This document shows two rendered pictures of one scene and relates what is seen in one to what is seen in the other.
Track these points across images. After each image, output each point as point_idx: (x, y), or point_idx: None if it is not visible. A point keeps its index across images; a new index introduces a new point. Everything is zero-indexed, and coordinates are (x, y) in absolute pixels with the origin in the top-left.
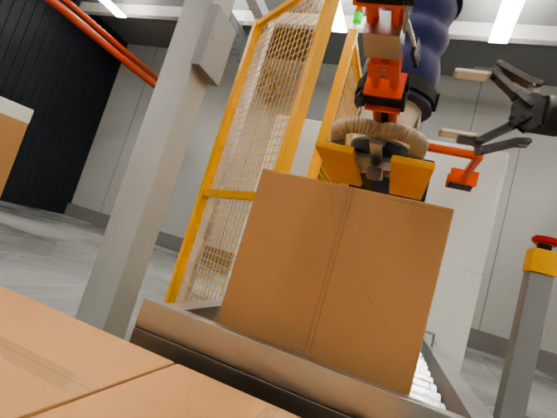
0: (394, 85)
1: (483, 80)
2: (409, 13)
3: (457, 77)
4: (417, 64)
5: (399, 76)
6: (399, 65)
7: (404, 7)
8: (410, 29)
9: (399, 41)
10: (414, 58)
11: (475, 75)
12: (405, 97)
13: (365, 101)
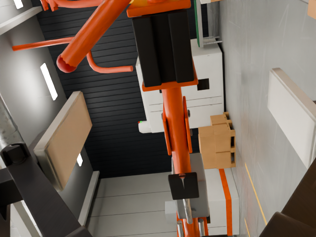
0: (181, 95)
1: (55, 147)
2: (182, 223)
3: (81, 101)
4: (196, 182)
5: (188, 130)
6: (185, 147)
7: (195, 235)
8: (191, 217)
9: (209, 210)
10: (198, 191)
11: (72, 146)
12: (189, 81)
13: (178, 10)
